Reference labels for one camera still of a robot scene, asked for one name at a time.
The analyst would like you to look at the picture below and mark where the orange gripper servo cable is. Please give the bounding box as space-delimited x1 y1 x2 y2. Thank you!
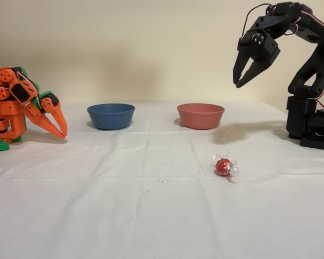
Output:
15 69 43 110

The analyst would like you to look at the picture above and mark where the red bowl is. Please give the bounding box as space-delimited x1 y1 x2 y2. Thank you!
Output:
177 103 225 130

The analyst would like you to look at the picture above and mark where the black gripper servo cable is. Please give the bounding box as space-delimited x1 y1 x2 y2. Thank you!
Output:
240 3 273 44

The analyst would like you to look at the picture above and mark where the black arm servo cable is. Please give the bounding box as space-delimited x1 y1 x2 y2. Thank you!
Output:
285 9 324 37

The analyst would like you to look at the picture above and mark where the blue bowl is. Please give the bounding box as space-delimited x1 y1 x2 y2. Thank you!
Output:
86 104 136 131

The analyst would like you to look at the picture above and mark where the white tablecloth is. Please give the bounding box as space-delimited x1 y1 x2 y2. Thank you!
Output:
0 101 324 259

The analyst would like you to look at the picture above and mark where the red candy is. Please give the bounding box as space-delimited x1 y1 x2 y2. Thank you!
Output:
212 151 239 185

